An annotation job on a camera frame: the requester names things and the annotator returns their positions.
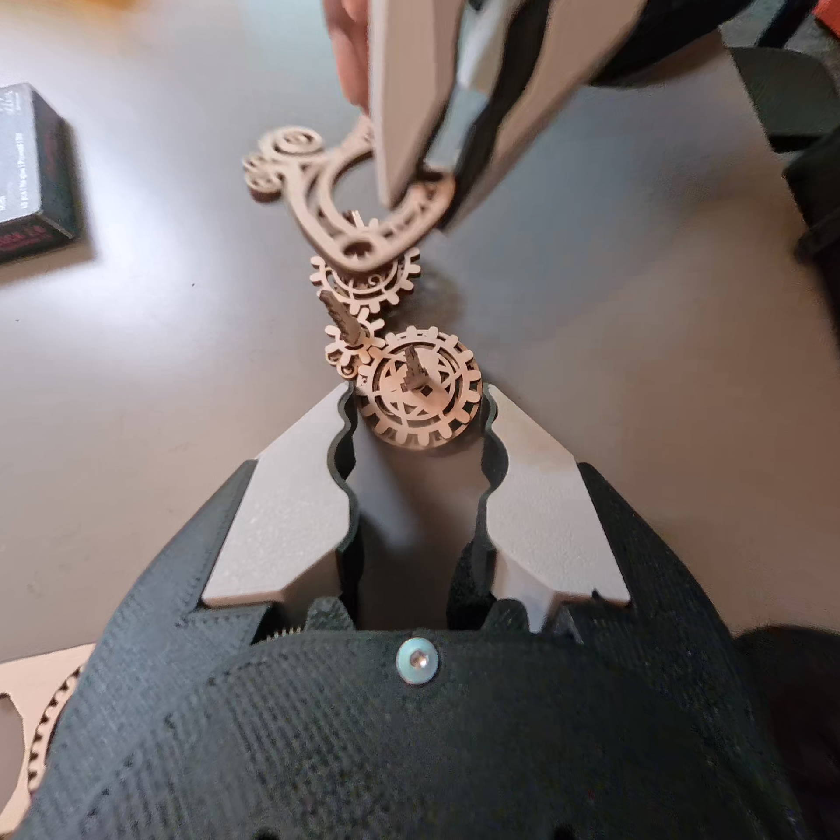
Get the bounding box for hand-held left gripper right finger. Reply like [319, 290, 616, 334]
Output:
[472, 385, 632, 635]

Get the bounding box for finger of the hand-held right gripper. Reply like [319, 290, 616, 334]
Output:
[445, 0, 652, 231]
[366, 0, 471, 210]

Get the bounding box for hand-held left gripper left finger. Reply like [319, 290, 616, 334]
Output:
[201, 382, 362, 630]

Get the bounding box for wooden ornate bracket piece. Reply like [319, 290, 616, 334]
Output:
[241, 115, 458, 274]

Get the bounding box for wooden gear clock assembly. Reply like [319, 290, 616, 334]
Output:
[308, 246, 484, 452]

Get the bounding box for person's right forearm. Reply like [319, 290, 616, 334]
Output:
[584, 0, 756, 88]

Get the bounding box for person's right hand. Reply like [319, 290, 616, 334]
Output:
[323, 0, 370, 114]

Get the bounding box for wooden sheet with large gear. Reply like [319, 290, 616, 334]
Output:
[0, 643, 96, 829]

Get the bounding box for black puzzle box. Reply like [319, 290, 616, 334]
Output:
[0, 83, 83, 263]

